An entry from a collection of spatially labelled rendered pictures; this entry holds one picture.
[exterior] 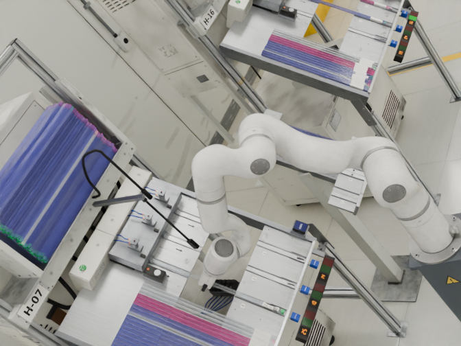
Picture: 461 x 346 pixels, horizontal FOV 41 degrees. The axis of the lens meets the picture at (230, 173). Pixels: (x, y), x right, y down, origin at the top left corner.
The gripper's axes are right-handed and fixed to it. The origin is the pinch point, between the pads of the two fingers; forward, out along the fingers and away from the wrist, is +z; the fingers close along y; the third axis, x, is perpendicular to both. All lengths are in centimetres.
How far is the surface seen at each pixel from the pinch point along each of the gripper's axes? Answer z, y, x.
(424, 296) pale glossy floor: 34, -51, 91
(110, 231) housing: 0.0, -1.2, -39.1
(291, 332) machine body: 44, -13, 43
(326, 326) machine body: 56, -27, 59
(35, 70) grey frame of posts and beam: -28, -32, -86
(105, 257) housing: 2.1, 7.6, -36.2
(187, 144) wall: 178, -161, -52
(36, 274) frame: -11, 27, -51
